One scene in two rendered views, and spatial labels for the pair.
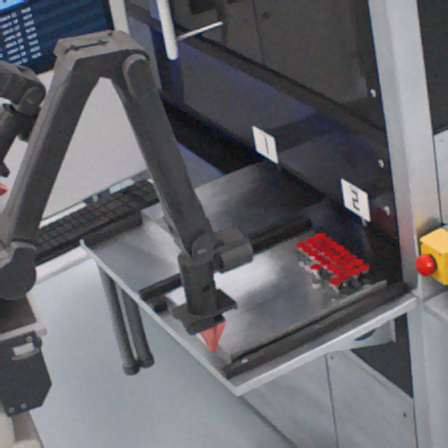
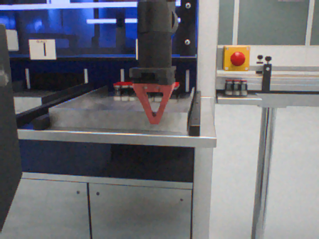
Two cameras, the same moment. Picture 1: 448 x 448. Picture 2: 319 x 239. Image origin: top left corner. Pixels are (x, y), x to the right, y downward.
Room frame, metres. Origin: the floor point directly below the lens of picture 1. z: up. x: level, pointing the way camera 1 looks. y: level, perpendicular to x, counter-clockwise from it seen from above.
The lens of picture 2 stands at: (1.53, 0.49, 1.03)
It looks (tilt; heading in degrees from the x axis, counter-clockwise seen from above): 13 degrees down; 302
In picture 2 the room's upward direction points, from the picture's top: straight up
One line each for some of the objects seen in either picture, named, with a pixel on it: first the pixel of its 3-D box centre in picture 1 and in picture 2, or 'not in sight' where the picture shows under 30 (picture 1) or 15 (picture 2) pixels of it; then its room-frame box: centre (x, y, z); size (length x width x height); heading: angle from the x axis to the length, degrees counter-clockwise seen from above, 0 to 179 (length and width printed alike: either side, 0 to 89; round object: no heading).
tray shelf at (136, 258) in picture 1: (252, 263); (76, 108); (2.12, -0.04, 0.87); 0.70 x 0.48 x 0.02; 24
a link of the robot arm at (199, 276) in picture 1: (198, 266); (154, 18); (1.81, 0.06, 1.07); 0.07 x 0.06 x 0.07; 112
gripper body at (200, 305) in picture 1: (201, 297); (154, 55); (1.81, 0.06, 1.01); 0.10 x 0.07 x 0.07; 114
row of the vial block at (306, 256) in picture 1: (323, 269); (145, 92); (1.99, -0.17, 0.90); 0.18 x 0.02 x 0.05; 23
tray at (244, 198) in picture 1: (238, 209); (30, 92); (2.30, -0.03, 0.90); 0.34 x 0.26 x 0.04; 114
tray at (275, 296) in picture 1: (275, 295); (136, 102); (1.94, -0.07, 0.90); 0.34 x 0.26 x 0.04; 113
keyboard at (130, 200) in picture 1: (90, 220); not in sight; (2.54, 0.31, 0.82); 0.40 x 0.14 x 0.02; 118
